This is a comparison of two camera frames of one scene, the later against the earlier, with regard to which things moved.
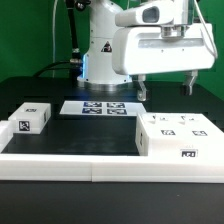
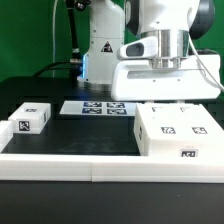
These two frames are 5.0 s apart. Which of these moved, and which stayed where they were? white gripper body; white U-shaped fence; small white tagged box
Moved: white gripper body
Stayed: small white tagged box; white U-shaped fence
